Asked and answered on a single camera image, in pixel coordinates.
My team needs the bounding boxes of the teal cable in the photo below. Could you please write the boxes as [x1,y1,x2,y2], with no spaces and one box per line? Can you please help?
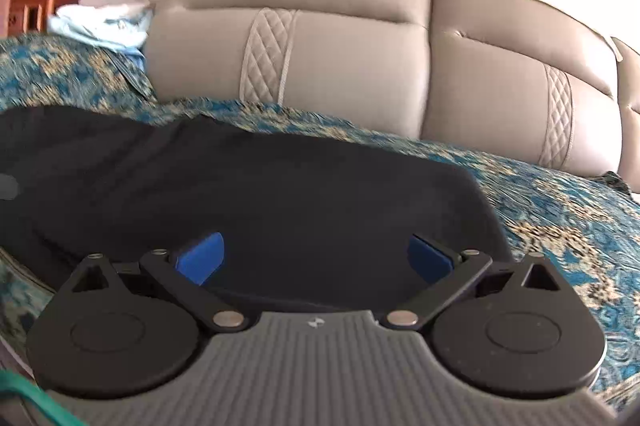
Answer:
[0,367,87,426]

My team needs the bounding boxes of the light blue folded cloth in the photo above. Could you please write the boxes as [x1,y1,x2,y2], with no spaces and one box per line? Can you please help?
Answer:
[47,3,153,56]

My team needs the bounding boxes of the black pants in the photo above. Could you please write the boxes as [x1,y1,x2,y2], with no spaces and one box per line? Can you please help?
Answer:
[1,107,512,313]

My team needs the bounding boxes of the blue paisley sofa throw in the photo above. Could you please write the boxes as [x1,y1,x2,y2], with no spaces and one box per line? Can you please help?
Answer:
[1,34,639,410]

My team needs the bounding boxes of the beige leather sofa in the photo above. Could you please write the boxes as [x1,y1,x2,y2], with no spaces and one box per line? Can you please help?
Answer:
[144,0,639,189]

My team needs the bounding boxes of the wooden side cabinet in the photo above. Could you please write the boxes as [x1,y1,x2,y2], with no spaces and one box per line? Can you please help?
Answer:
[6,0,82,38]

